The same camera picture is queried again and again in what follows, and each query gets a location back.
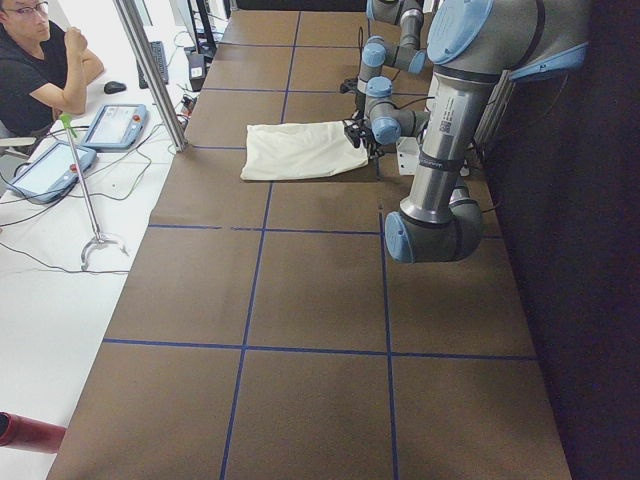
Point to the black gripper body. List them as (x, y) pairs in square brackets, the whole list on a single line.
[(368, 140)]

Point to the cream long-sleeve cat shirt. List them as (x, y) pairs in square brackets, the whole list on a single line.
[(299, 151)]

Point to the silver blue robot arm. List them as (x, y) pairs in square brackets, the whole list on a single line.
[(395, 35), (470, 45)]

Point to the black keyboard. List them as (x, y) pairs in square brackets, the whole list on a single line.
[(159, 58)]

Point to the far blue teach pendant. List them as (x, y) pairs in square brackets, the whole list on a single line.
[(116, 127)]

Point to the blue teach pendant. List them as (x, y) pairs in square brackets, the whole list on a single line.
[(49, 177), (116, 127)]

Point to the black computer mouse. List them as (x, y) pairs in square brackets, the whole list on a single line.
[(112, 87)]

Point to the metal reacher grabber stick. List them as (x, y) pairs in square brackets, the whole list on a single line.
[(100, 239)]

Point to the near blue teach pendant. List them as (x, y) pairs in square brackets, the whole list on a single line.
[(49, 177)]

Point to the seated person in black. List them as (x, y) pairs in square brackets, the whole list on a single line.
[(45, 70)]

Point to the red cylinder bottle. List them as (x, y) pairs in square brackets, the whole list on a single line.
[(23, 433)]

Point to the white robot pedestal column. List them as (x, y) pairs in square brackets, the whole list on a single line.
[(410, 149)]

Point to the aluminium frame post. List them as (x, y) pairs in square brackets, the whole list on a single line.
[(134, 30)]

